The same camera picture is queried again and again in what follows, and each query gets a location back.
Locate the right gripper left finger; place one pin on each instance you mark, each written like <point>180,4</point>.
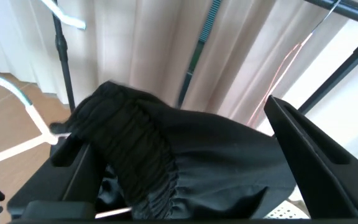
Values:
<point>61,186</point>

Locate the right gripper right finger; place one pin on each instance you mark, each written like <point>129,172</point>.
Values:
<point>322,183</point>

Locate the pink clothes hanger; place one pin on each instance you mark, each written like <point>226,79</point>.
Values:
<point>36,119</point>
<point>278,74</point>

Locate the black shorts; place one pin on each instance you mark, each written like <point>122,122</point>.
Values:
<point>197,155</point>

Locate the white laundry basket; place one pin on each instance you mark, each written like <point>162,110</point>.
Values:
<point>284,213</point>

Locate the black clothes rack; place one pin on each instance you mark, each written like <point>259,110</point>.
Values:
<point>62,49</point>

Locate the window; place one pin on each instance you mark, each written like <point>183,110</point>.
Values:
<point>208,21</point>

